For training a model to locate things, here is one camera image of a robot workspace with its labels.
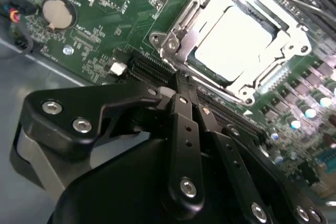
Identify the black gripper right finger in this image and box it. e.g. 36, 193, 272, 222
187, 76, 329, 224

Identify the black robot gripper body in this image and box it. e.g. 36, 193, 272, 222
49, 137, 250, 224

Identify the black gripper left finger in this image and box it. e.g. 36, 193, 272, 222
9, 70, 206, 220

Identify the silver CPU chip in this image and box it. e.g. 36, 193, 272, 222
194, 5, 281, 83

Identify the metal socket cover frame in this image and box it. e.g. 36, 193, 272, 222
149, 0, 313, 106

